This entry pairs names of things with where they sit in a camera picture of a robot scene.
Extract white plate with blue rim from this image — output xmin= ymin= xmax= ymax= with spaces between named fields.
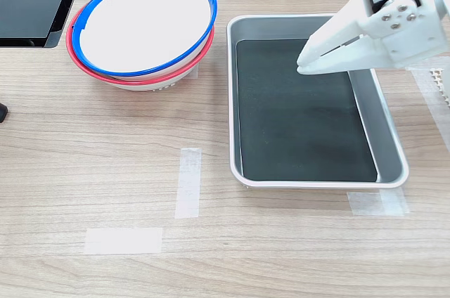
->
xmin=72 ymin=0 xmax=218 ymax=78

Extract white plate with red rim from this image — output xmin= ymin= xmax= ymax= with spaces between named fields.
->
xmin=65 ymin=2 xmax=215 ymax=92

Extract pale perforated plate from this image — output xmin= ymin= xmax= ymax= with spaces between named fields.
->
xmin=427 ymin=65 xmax=450 ymax=108

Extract steel tray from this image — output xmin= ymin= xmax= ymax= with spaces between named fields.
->
xmin=226 ymin=13 xmax=411 ymax=190

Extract black mat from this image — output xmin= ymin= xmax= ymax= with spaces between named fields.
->
xmin=234 ymin=38 xmax=379 ymax=183

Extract black flat device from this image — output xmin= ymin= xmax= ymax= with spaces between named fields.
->
xmin=0 ymin=0 xmax=89 ymax=48

